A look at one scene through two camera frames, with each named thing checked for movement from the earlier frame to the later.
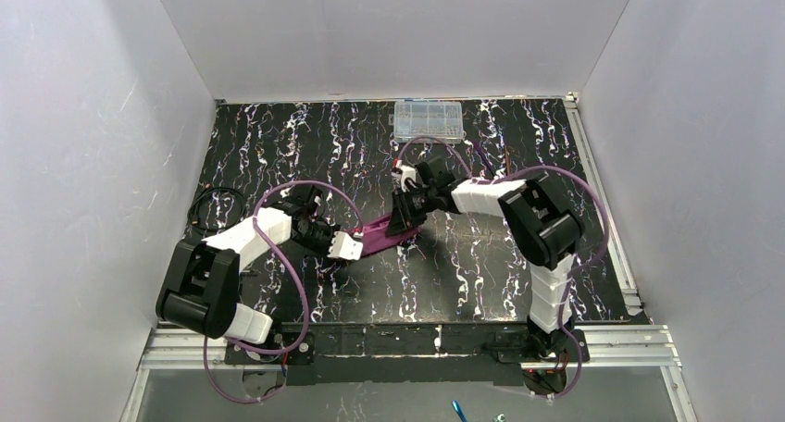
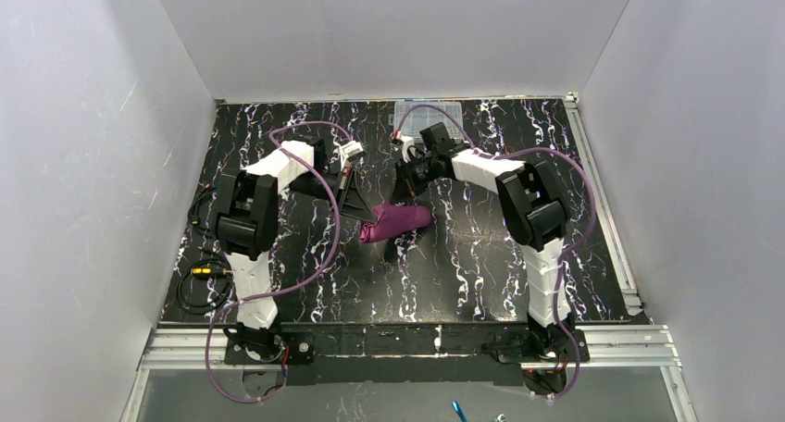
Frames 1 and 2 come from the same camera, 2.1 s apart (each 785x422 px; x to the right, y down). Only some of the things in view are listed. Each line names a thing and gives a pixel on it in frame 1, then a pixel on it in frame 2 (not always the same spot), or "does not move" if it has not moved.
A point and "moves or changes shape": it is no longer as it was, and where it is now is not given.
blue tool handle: x=458 y=411 does not move
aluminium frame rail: x=632 y=346 does not move
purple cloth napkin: x=374 y=238 moves or changes shape
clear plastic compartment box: x=438 y=118 does not move
